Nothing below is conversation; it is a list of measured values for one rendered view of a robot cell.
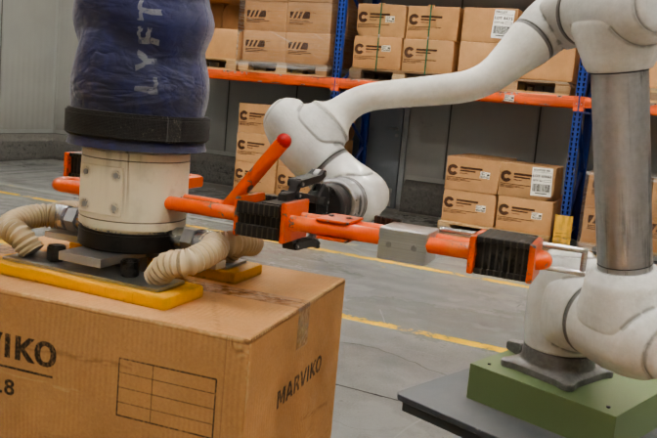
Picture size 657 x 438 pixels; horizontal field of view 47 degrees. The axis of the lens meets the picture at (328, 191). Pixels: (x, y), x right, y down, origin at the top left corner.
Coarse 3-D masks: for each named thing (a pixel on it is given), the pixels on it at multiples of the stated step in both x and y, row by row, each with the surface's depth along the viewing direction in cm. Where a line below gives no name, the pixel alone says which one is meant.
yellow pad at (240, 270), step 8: (232, 264) 127; (240, 264) 129; (248, 264) 130; (256, 264) 131; (208, 272) 125; (216, 272) 124; (224, 272) 124; (232, 272) 124; (240, 272) 125; (248, 272) 127; (256, 272) 130; (216, 280) 124; (224, 280) 124; (232, 280) 123; (240, 280) 125
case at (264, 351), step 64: (0, 320) 110; (64, 320) 106; (128, 320) 103; (192, 320) 103; (256, 320) 105; (320, 320) 123; (0, 384) 111; (64, 384) 107; (128, 384) 104; (192, 384) 100; (256, 384) 101; (320, 384) 128
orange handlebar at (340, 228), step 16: (192, 176) 146; (64, 192) 126; (176, 208) 117; (192, 208) 116; (208, 208) 115; (224, 208) 114; (288, 224) 110; (304, 224) 109; (320, 224) 108; (336, 224) 107; (352, 224) 111; (368, 224) 110; (336, 240) 107; (352, 240) 107; (368, 240) 105; (432, 240) 102; (448, 240) 102; (464, 240) 104; (464, 256) 100; (544, 256) 98
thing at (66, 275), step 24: (0, 264) 117; (24, 264) 117; (48, 264) 116; (72, 264) 117; (120, 264) 113; (72, 288) 112; (96, 288) 110; (120, 288) 108; (144, 288) 108; (168, 288) 110; (192, 288) 112
